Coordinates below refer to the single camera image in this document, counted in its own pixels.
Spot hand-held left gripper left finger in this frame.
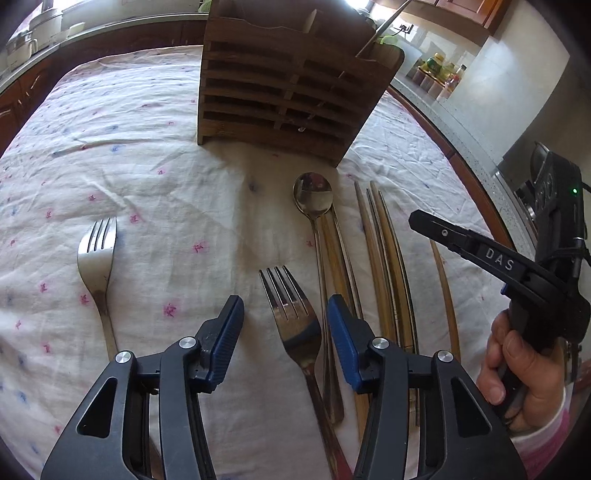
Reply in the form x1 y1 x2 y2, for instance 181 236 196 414
41 295 245 480

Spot steel spoon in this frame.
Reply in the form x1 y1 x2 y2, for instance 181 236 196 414
292 171 346 425

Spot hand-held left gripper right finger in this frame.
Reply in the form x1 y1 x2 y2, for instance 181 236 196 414
327 295 528 480

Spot steel fork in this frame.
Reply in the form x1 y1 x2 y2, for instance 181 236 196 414
259 265 355 480
77 217 122 363

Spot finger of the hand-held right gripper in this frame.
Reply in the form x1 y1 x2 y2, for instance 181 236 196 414
409 209 546 288

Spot row of spice jars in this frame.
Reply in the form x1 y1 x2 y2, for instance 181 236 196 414
412 68 452 101

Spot person's right hand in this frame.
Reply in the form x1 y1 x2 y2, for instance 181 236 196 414
475 310 568 433

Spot metal chopstick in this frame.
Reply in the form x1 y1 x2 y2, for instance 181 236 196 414
355 0 413 59

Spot large white steel cooker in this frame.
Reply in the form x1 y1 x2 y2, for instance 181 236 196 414
28 0 64 34

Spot white dotted tablecloth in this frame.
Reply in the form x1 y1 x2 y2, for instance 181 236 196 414
0 46 522 480

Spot wooden upper cabinets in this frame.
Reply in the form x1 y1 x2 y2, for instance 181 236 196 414
433 0 514 34

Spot wooden utensil holder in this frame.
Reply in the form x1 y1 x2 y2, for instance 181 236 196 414
198 0 406 168

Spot person's right forearm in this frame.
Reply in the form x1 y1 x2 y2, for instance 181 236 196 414
508 387 591 480

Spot wooden chopstick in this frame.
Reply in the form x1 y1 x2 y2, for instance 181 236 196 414
366 188 413 352
430 240 461 363
320 215 371 443
331 205 366 324
353 181 399 346

